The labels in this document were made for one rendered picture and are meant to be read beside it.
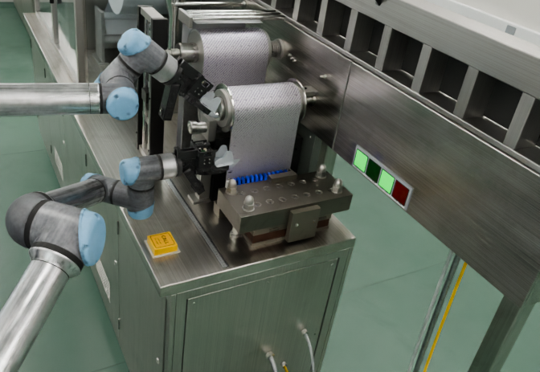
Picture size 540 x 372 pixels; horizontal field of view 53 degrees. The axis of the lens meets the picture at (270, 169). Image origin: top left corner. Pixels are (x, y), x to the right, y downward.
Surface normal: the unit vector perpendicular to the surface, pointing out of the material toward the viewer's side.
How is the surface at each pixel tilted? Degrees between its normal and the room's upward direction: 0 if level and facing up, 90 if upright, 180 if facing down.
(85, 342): 0
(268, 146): 90
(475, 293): 0
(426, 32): 90
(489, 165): 90
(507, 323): 90
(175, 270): 0
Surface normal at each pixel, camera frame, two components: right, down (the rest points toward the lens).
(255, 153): 0.47, 0.50
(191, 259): 0.13, -0.85
